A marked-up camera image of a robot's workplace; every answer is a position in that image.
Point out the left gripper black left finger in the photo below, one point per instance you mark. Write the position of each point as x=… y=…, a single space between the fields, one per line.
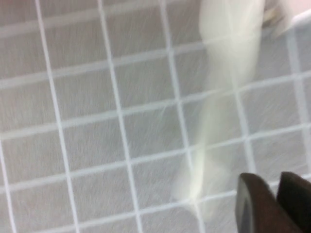
x=257 y=213

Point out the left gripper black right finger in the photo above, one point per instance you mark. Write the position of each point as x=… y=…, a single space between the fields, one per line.
x=296 y=201

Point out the white plastic knife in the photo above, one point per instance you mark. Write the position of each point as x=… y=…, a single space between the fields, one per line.
x=228 y=36

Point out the grey grid table mat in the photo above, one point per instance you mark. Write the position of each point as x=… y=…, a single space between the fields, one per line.
x=85 y=121

